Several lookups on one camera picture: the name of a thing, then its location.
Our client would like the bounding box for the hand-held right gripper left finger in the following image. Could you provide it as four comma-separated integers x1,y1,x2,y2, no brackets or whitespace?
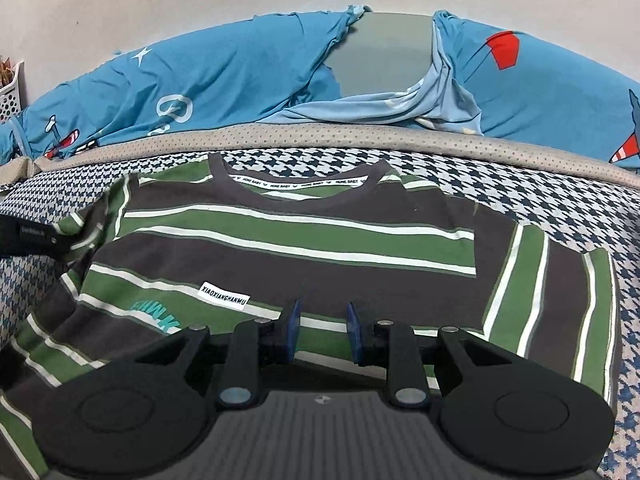
135,299,304,408

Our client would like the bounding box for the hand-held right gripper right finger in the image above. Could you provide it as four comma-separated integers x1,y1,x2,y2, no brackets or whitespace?
346,302,506,408

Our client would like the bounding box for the green grey striped shirt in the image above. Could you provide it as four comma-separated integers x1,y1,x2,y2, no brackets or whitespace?
0,152,623,480

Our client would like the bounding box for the white plastic basket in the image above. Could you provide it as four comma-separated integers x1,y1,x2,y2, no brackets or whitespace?
0,57,26,123

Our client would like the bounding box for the blue houndstooth mattress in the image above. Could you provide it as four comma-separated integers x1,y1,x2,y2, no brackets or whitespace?
0,122,640,480

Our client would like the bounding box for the blue airplane print bumper cover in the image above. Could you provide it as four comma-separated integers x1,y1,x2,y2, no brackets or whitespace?
0,5,640,176

